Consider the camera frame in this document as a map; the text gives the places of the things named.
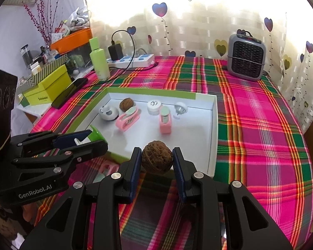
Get small white round container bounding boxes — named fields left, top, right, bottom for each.
left=147, top=100, right=162, bottom=116

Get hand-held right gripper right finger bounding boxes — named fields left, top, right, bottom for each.
left=172, top=147, right=294, bottom=250

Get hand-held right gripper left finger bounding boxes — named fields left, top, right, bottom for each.
left=21, top=147, right=143, bottom=250

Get shallow green and white box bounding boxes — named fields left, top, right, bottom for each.
left=61, top=88, right=218, bottom=179

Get grey smiley face toy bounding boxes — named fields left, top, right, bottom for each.
left=99, top=105, right=120, bottom=122

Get heart print curtain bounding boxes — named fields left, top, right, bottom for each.
left=83, top=0, right=313, bottom=126

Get pink plaid tablecloth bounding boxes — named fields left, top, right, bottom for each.
left=30, top=55, right=313, bottom=250

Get clear storage bin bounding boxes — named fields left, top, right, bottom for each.
left=67, top=42, right=93, bottom=71

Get black charging cable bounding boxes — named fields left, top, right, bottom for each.
left=82, top=30, right=158, bottom=86

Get pink flower branches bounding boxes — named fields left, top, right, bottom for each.
left=21, top=0, right=66, bottom=45

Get small white knob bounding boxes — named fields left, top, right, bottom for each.
left=174, top=102, right=187, bottom=119

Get grey striped cardboard box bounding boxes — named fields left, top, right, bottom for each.
left=23, top=57, right=68, bottom=87

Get grey space heater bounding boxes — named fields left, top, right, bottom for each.
left=226, top=33, right=267, bottom=82

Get colourful paper packets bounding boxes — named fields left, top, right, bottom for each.
left=50, top=23, right=71, bottom=43

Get orange bin lid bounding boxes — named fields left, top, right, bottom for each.
left=50, top=27, right=93, bottom=54

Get white and blue power strip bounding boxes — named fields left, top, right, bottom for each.
left=106, top=53, right=155, bottom=70

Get dark patterned clothing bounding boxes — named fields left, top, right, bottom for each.
left=0, top=193, right=40, bottom=250

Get green and white round knob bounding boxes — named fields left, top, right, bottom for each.
left=74, top=125, right=108, bottom=146

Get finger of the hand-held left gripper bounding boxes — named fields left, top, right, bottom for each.
left=9, top=129, right=92, bottom=160
left=12, top=139, right=109, bottom=174

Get pink clip with green pad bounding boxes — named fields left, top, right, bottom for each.
left=115, top=107, right=141, bottom=131
left=92, top=161, right=121, bottom=184
left=159, top=107, right=173, bottom=135

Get black smartphone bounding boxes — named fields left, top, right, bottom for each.
left=51, top=78, right=89, bottom=109

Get brown walnut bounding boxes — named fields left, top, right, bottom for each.
left=141, top=141, right=174, bottom=174
left=119, top=98, right=135, bottom=112

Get glass jar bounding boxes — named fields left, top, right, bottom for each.
left=20, top=44, right=34, bottom=70

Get light green bottle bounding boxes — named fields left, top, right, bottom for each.
left=89, top=38, right=111, bottom=81

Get yellow-green cardboard box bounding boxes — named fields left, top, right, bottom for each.
left=22, top=65, right=71, bottom=107

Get black charger adapter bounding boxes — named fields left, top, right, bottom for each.
left=108, top=40, right=124, bottom=61

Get white crumpled bundle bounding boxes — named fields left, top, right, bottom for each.
left=67, top=7, right=91, bottom=29

